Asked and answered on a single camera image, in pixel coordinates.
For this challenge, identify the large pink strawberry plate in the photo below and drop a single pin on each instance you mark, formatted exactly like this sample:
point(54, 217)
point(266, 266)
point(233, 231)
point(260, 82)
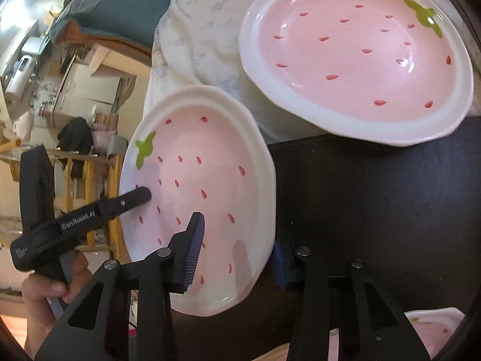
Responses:
point(357, 52)

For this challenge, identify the small pink strawberry plate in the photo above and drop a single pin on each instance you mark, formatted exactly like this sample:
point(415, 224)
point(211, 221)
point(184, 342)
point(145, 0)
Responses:
point(210, 165)

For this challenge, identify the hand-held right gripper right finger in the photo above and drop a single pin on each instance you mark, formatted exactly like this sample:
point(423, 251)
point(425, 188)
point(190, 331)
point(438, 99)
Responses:
point(280, 269)

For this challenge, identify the white bear-print blanket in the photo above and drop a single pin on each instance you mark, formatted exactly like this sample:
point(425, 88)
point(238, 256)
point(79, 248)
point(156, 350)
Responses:
point(195, 37)

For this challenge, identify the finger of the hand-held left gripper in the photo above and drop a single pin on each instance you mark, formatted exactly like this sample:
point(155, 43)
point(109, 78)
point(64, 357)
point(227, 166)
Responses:
point(131, 200)

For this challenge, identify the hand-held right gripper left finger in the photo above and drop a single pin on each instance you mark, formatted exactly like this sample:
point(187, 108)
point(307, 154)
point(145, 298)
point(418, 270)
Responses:
point(193, 250)

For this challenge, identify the white kitchen appliance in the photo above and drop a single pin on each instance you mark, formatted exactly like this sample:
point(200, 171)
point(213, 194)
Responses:
point(18, 73)

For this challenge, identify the black bag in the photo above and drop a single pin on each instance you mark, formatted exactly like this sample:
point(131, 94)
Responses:
point(75, 135)

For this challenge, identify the person's left hand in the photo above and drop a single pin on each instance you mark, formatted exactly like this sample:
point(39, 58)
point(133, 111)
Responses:
point(41, 301)

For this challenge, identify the yellow wooden chair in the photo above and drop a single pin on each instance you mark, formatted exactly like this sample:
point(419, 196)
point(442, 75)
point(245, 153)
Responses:
point(90, 203)

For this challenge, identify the dark brown leather mat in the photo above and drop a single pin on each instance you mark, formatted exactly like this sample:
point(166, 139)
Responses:
point(375, 203)

